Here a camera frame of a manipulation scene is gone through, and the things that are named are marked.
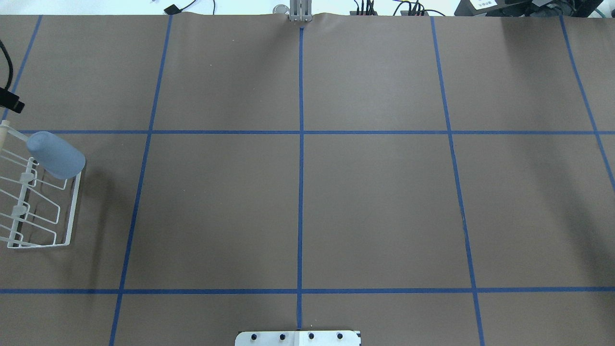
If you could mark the blue plastic cup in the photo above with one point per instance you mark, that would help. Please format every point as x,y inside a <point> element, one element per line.
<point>58,157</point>

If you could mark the small black sensor box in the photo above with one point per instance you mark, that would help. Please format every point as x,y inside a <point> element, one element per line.
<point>172,10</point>

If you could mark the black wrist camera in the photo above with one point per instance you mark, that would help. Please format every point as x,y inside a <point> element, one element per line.
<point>10,101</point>

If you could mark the brown paper table cover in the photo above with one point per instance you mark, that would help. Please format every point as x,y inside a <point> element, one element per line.
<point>427,181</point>

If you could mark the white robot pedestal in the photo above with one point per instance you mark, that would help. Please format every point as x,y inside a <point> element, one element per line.
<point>299,338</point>

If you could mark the aluminium frame post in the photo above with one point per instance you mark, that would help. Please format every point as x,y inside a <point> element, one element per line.
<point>300,11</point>

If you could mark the white wire cup holder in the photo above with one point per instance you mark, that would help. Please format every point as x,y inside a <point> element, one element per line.
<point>37,210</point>

